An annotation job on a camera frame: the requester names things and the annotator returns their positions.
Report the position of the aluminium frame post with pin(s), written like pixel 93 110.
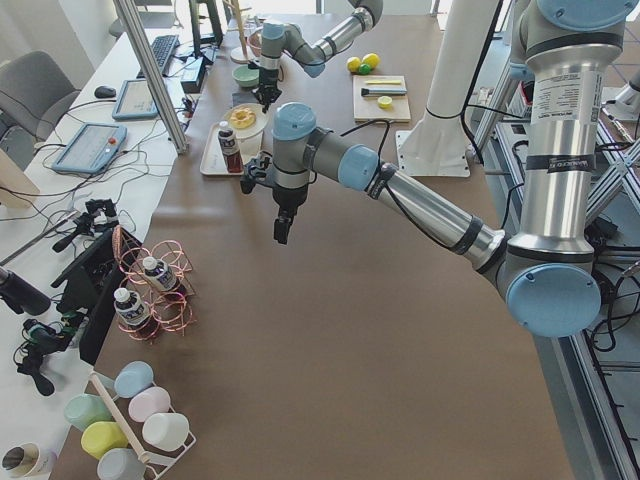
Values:
pixel 131 21

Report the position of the black keyboard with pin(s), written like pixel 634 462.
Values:
pixel 163 48

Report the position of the white cup rack tray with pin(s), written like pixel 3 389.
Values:
pixel 158 462

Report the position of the pale green upturned cup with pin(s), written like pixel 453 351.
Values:
pixel 85 409

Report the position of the yellow upturned cup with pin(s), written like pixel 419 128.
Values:
pixel 101 437

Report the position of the tea bottle in rack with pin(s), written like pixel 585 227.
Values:
pixel 131 307
pixel 160 274

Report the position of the cream rabbit serving tray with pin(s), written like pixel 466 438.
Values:
pixel 212 161

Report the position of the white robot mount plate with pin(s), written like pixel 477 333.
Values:
pixel 436 154

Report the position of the steel muddler black tip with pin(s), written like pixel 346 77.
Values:
pixel 382 91

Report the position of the black computer mouse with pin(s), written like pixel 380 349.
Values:
pixel 105 92

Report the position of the wooden cutting board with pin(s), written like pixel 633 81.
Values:
pixel 366 108

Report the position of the copper wire bottle rack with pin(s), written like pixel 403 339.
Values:
pixel 169 311

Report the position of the whole lemon rear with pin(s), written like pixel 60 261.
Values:
pixel 372 60

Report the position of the grey office chair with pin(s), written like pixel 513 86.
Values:
pixel 35 94

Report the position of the yellow plastic knife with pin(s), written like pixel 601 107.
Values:
pixel 383 81

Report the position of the pink upturned cup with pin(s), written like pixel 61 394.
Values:
pixel 150 401

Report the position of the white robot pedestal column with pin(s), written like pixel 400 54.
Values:
pixel 470 24

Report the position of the dark tea bottle on tray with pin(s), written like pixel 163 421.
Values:
pixel 230 148

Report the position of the grey upturned cup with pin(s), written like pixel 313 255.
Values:
pixel 120 464

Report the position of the whole lemon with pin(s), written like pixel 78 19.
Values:
pixel 353 64
pixel 372 60

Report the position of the blue teach pendant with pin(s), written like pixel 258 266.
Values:
pixel 91 149
pixel 134 102

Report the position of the blue upturned cup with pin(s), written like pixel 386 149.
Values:
pixel 134 378

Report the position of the dark grey folded cloth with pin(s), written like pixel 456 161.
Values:
pixel 243 97

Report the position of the wooden cup tree stand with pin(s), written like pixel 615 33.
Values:
pixel 243 53

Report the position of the whole lemon front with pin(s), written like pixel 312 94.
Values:
pixel 353 64

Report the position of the pink ice bowl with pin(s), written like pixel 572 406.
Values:
pixel 254 42

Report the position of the paper cup with metal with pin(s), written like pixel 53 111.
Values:
pixel 28 460

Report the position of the mint green bowl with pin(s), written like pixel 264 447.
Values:
pixel 245 76

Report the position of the light grey round plate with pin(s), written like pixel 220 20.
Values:
pixel 261 121

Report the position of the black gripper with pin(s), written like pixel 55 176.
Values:
pixel 287 198
pixel 267 76

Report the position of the green lime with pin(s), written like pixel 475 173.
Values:
pixel 364 69

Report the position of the halved lemon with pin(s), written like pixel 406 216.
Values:
pixel 384 102

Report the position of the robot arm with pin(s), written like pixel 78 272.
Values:
pixel 543 272
pixel 278 38

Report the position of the glazed twisted ring donut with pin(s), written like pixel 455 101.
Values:
pixel 242 117

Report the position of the white upturned cup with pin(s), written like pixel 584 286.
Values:
pixel 166 431

